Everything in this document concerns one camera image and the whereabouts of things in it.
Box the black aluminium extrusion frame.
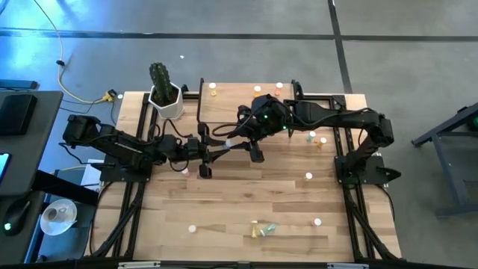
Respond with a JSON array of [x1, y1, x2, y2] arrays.
[[89, 89, 403, 262]]

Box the black flat box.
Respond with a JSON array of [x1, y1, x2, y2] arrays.
[[0, 93, 38, 136]]

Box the smartphone with lit screen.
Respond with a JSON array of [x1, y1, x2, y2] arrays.
[[0, 152, 11, 185]]

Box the black computer mouse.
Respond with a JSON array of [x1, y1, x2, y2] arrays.
[[2, 200, 33, 237]]

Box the yellow power cable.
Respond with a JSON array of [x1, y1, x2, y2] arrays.
[[32, 0, 116, 105]]

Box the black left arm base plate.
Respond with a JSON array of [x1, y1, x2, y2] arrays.
[[89, 152, 155, 184]]

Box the silver metal bracket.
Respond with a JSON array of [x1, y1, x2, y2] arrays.
[[117, 261, 161, 269], [327, 262, 370, 269]]

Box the green cactus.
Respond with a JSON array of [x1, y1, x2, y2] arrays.
[[148, 61, 175, 105]]

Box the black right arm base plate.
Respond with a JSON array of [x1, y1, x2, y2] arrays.
[[334, 155, 403, 186]]

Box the light wooden table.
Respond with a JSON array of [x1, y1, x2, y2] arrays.
[[196, 77, 304, 125]]

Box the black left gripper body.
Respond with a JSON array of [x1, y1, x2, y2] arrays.
[[185, 122, 214, 180]]

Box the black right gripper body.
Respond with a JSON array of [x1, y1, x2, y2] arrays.
[[238, 105, 282, 164]]

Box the black flat bar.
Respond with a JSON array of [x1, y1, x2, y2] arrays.
[[0, 78, 39, 90]]

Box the grey metal stand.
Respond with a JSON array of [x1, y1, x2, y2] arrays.
[[412, 101, 478, 220]]

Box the white hexagonal plant pot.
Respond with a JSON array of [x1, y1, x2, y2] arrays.
[[147, 82, 185, 120]]

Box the white paper sheet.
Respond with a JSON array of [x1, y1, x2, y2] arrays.
[[80, 158, 105, 188]]

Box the black side desk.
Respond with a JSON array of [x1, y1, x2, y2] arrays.
[[0, 90, 100, 266]]

